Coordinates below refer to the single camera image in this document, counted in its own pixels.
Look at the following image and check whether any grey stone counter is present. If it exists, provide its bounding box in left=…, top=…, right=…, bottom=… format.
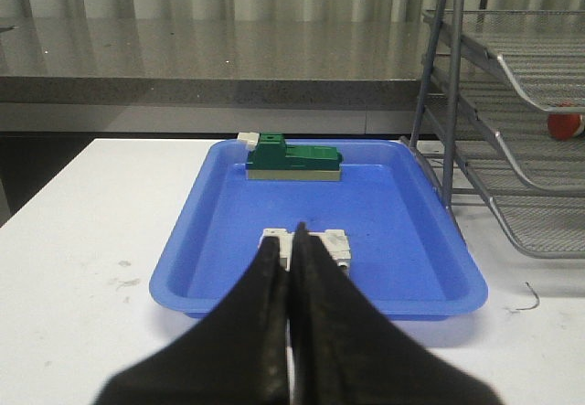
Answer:
left=1, top=18, right=428, bottom=135

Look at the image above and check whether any thin wire scrap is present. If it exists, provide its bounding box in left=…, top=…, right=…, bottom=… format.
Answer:
left=505, top=282, right=541, bottom=314

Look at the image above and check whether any green terminal block component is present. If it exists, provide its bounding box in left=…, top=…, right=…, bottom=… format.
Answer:
left=237, top=132, right=344, bottom=181

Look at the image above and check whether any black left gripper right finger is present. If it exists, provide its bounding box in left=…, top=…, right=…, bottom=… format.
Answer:
left=290, top=224, right=501, bottom=404

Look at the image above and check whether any white terminal block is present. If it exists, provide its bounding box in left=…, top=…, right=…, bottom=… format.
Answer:
left=259, top=228, right=352, bottom=276

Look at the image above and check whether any blue plastic tray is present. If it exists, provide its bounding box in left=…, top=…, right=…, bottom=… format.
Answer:
left=150, top=140, right=488, bottom=319

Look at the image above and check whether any silver mesh tray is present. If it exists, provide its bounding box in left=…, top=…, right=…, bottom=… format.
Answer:
left=469, top=158, right=584, bottom=259
left=420, top=9, right=585, bottom=116
left=435, top=68, right=584, bottom=197

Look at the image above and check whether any silver mesh rack frame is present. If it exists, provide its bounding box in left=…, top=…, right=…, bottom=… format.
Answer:
left=400, top=0, right=495, bottom=212

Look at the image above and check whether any red emergency stop button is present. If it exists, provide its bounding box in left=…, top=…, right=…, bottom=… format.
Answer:
left=547, top=112, right=584, bottom=141

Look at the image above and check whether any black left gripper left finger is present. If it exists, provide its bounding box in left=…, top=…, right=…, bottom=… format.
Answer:
left=96, top=237, right=289, bottom=404

